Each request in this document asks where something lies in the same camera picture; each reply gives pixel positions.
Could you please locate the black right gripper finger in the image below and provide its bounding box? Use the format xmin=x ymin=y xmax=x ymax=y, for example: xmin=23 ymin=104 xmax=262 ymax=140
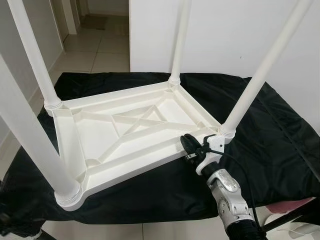
xmin=179 ymin=133 xmax=202 ymax=157

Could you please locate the white plastic table top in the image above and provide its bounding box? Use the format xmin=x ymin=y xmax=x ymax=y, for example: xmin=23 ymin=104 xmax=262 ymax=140
xmin=47 ymin=80 xmax=237 ymax=212

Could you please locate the white plastic table leg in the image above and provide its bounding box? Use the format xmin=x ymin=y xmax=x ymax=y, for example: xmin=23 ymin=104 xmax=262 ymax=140
xmin=218 ymin=0 xmax=315 ymax=140
xmin=7 ymin=0 xmax=64 ymax=112
xmin=0 ymin=55 xmax=84 ymax=209
xmin=168 ymin=0 xmax=193 ymax=86

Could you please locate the black table cloth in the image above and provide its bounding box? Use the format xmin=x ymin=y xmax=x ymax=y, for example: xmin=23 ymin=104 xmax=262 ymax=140
xmin=0 ymin=71 xmax=320 ymax=227

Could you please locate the black stand pole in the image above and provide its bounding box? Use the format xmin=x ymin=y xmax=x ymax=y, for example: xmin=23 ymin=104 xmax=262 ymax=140
xmin=260 ymin=199 xmax=320 ymax=232

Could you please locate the black tripod leg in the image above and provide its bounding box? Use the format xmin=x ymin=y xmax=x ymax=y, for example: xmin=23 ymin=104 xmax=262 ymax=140
xmin=34 ymin=228 xmax=57 ymax=240

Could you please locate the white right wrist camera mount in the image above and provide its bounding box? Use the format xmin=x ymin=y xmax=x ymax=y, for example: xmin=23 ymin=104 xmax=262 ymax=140
xmin=195 ymin=133 xmax=226 ymax=176

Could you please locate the white door frame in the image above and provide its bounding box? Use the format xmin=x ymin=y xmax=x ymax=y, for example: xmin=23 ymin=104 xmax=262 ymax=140
xmin=51 ymin=0 xmax=79 ymax=36

